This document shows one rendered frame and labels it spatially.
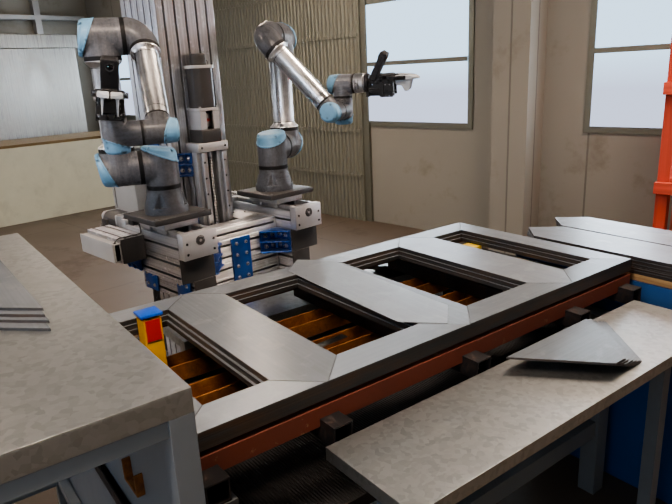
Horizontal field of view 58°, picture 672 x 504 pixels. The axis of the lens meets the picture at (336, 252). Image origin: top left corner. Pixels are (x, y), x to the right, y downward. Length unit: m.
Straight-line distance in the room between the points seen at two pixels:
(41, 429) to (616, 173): 4.47
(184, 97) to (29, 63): 6.62
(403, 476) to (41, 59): 8.25
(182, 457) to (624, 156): 4.30
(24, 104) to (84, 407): 8.08
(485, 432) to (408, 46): 4.75
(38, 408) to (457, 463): 0.75
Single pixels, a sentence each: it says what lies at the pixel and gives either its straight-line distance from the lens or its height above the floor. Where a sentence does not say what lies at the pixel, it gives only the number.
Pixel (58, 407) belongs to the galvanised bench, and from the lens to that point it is 0.96.
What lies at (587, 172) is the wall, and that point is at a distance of 5.02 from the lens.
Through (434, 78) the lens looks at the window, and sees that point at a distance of 5.63.
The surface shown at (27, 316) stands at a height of 1.06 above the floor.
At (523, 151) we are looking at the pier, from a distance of 4.94.
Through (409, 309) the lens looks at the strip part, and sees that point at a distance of 1.68.
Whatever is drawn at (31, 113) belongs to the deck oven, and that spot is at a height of 1.17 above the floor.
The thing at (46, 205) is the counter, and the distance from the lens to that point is 7.93.
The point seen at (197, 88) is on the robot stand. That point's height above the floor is 1.45.
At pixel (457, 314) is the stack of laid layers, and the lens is 1.65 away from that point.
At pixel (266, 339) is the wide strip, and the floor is 0.85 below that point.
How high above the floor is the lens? 1.48
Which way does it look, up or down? 16 degrees down
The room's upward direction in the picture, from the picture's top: 3 degrees counter-clockwise
